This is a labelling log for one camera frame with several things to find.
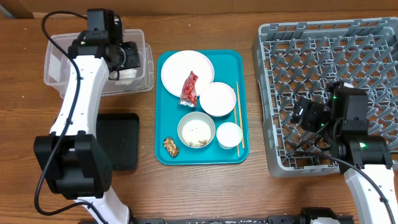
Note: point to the red snack wrapper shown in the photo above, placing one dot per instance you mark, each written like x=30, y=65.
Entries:
x=188, y=95

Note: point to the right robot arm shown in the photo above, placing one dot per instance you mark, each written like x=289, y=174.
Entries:
x=363, y=159

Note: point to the clear plastic bin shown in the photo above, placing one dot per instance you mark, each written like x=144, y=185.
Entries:
x=57, y=69

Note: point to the black plastic tray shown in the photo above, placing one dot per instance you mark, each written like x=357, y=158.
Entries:
x=118, y=135

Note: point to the grey dishwasher rack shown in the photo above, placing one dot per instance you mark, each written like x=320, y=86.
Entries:
x=298, y=59

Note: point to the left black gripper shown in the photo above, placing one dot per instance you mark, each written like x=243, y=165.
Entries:
x=134, y=61

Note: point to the brown food scrap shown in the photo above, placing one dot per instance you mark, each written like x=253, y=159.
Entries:
x=171, y=147

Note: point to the white paper cup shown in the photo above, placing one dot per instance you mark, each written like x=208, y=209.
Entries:
x=225, y=135

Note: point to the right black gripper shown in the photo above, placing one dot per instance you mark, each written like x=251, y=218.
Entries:
x=310, y=115

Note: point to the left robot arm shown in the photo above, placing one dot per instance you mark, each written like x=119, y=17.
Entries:
x=72, y=161

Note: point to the grey bowl of rice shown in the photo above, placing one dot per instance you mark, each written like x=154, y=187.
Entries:
x=196, y=130

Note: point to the large white plate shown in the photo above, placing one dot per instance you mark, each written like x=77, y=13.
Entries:
x=176, y=69

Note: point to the white tissue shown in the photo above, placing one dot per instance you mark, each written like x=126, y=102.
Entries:
x=124, y=77

